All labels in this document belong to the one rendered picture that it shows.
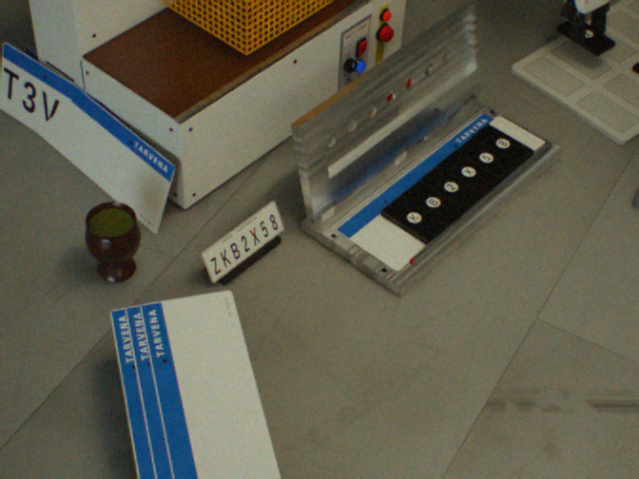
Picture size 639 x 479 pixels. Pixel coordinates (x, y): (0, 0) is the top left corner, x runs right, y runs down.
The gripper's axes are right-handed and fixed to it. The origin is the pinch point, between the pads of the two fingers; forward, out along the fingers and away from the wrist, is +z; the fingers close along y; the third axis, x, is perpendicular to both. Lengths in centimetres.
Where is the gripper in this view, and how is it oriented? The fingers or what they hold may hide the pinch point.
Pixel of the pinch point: (588, 28)
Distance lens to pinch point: 227.5
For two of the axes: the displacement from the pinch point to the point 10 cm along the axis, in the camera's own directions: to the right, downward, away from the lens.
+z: 0.9, 7.9, 6.1
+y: 7.6, -4.5, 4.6
